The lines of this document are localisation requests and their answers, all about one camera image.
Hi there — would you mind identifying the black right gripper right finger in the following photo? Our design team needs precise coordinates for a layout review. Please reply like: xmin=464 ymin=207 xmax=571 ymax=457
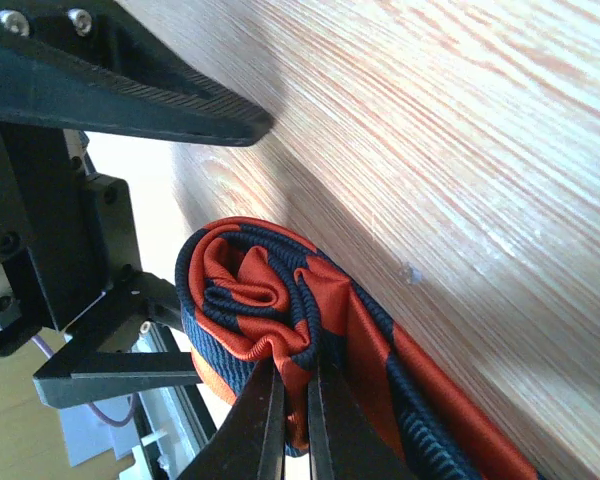
xmin=308 ymin=364 xmax=410 ymax=480

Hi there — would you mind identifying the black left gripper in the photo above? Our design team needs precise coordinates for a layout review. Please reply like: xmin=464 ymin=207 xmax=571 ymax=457
xmin=0 ymin=1 xmax=272 ymax=409

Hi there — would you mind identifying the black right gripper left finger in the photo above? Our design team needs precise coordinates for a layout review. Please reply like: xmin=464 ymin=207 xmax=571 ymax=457
xmin=179 ymin=360 xmax=285 ymax=479

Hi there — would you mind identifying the orange navy striped tie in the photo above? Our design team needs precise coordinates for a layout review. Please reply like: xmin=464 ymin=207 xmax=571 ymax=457
xmin=175 ymin=217 xmax=538 ymax=479

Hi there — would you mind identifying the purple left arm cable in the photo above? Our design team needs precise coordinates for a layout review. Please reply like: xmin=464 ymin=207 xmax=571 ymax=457
xmin=31 ymin=334 xmax=139 ymax=428

